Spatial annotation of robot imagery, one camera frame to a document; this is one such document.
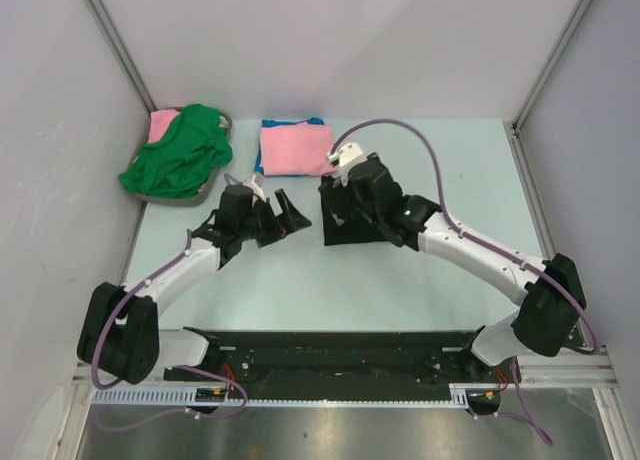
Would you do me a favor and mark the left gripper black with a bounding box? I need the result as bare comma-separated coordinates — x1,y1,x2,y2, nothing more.
237,190,309,248

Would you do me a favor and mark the black polo shirt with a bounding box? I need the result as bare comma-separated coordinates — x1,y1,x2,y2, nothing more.
318,176,403,247

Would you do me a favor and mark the grey laundry tray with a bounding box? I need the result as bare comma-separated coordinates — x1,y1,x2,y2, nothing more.
130,107,234,207

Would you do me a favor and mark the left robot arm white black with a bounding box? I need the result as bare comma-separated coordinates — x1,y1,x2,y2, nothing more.
77,184,312,390

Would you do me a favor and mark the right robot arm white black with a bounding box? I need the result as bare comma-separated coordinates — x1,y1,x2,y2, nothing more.
319,143,585,381

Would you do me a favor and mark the folded blue t shirt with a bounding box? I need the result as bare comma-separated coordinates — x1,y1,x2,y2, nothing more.
253,117,341,178

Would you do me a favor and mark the folded pink t shirt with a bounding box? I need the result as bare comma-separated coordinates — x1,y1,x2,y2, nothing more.
258,122,341,177

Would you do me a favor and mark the green t shirt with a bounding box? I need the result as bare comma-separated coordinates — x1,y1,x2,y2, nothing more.
117,103,235,199

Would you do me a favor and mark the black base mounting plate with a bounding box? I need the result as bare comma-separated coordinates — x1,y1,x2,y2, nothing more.
164,331,519,400

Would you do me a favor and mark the pink t shirt in tray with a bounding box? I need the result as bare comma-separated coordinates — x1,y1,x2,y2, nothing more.
147,109,180,143

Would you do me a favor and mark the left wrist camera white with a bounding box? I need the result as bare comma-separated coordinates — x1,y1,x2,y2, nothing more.
224,172,267,202

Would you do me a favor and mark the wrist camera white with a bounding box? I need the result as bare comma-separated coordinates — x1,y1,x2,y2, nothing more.
224,172,267,202
327,142,367,187

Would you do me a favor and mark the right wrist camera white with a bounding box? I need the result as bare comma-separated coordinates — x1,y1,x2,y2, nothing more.
327,142,367,187

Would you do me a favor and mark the grey slotted cable duct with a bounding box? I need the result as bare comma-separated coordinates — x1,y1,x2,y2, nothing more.
91,385,502,411

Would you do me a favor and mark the left aluminium frame post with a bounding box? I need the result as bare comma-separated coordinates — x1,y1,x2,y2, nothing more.
83,0,157,113

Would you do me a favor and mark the aluminium frame post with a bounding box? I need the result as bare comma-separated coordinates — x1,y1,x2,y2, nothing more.
511,0,597,133
83,0,157,113

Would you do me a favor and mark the right aluminium frame post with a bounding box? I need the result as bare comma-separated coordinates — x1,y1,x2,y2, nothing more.
511,0,597,133

